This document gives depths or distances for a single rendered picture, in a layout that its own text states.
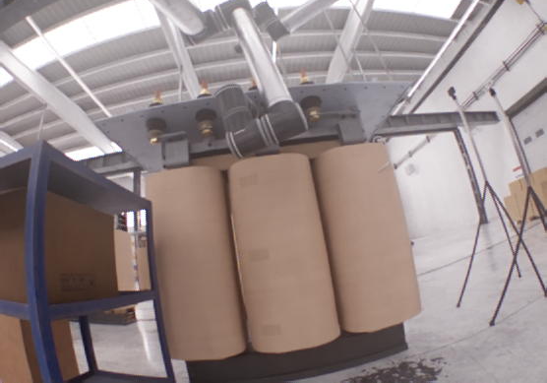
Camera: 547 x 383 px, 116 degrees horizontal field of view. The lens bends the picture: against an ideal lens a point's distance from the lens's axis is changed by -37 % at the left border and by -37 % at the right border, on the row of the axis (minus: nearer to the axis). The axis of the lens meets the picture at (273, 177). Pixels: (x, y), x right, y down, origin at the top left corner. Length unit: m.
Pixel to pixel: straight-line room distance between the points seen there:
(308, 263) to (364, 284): 0.27
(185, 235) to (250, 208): 0.31
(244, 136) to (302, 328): 0.80
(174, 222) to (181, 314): 0.41
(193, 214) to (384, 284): 0.90
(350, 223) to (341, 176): 0.22
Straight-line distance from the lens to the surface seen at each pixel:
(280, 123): 0.89
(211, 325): 1.20
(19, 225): 0.75
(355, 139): 1.39
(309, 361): 1.39
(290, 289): 1.15
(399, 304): 1.31
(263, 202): 1.17
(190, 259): 1.18
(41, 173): 0.68
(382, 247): 1.25
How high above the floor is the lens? 0.61
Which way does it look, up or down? 17 degrees up
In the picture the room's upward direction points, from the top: 9 degrees counter-clockwise
